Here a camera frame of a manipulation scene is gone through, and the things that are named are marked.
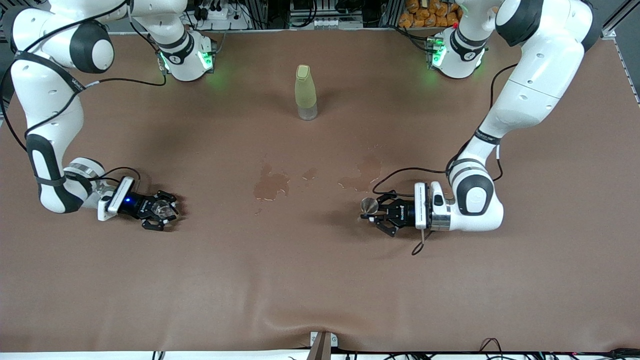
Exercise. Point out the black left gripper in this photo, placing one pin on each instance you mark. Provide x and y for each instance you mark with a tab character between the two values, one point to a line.
403	212

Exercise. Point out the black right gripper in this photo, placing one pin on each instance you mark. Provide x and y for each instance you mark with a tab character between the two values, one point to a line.
136	205

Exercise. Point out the clear glass beaker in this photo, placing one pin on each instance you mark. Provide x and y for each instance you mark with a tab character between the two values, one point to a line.
162	210

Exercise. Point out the steel double jigger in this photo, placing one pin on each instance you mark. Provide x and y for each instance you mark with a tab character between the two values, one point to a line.
370	205

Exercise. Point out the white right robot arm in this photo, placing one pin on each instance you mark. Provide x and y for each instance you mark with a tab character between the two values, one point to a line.
47	100

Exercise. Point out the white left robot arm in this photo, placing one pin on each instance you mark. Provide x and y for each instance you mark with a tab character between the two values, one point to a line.
540	75

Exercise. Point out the curved liquid spill puddle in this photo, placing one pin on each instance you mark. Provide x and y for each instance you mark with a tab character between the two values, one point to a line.
364	172

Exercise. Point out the small liquid spill puddle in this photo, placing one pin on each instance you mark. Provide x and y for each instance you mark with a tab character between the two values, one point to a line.
310	173

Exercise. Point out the brown table mat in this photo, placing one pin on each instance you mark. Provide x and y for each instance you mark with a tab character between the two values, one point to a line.
320	275

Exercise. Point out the large liquid spill puddle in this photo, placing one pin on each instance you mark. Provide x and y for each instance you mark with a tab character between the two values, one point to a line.
270	186

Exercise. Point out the green sleeved glass bottle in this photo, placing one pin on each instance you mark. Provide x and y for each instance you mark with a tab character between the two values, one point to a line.
305	90

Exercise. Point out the pile of orange packets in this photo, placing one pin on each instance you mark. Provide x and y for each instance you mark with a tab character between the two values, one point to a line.
425	14

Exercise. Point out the white power strip with plugs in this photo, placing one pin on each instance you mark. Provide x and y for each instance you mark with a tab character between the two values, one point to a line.
220	14

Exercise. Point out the black equipment with white connectors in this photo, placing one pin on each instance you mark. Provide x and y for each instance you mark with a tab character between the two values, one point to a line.
325	15

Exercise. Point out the metal bracket with brown bar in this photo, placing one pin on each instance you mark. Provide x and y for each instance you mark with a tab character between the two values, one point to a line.
322	345

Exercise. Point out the aluminium frame post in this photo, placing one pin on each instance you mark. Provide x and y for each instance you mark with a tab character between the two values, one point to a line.
620	20

